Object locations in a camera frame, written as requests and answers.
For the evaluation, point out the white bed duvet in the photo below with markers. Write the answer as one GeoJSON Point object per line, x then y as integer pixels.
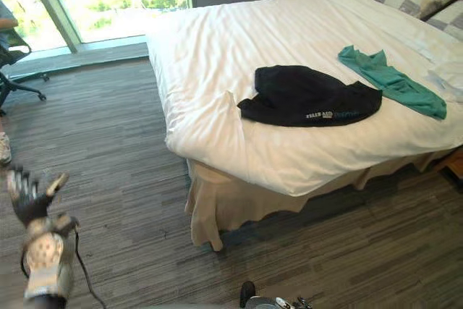
{"type": "Point", "coordinates": [289, 70]}

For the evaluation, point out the wooden bedside table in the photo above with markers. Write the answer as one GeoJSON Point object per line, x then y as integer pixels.
{"type": "Point", "coordinates": [452, 166]}

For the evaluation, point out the grey window frame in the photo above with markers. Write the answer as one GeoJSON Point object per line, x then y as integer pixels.
{"type": "Point", "coordinates": [54, 5]}

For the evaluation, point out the beige bed skirt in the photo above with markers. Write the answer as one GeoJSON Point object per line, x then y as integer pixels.
{"type": "Point", "coordinates": [231, 207]}

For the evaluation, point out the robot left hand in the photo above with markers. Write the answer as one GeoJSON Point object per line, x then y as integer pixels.
{"type": "Point", "coordinates": [27, 198]}

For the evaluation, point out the person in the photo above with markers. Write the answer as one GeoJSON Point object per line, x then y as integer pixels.
{"type": "Point", "coordinates": [5, 34]}

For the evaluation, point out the black t-shirt with print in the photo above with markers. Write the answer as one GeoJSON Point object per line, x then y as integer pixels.
{"type": "Point", "coordinates": [307, 97]}

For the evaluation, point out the white folded cloth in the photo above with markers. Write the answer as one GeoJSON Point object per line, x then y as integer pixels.
{"type": "Point", "coordinates": [446, 77]}

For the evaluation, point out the green t-shirt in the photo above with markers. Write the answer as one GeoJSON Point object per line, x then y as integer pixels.
{"type": "Point", "coordinates": [394, 81]}

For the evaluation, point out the small grey checkered pillow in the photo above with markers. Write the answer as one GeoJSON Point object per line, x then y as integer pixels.
{"type": "Point", "coordinates": [448, 21]}

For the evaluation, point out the black office chair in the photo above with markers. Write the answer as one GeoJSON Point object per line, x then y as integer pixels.
{"type": "Point", "coordinates": [16, 70]}

